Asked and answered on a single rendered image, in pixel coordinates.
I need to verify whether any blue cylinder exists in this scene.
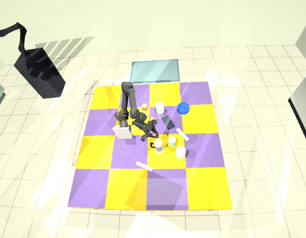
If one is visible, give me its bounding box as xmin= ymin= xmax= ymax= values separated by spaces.
xmin=177 ymin=102 xmax=190 ymax=115

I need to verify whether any white flat bar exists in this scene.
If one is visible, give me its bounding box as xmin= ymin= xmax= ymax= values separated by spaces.
xmin=176 ymin=128 xmax=189 ymax=141
xmin=136 ymin=161 xmax=152 ymax=171

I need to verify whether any glass french press with black knob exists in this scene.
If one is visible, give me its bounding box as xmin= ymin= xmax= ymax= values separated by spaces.
xmin=150 ymin=134 xmax=163 ymax=153

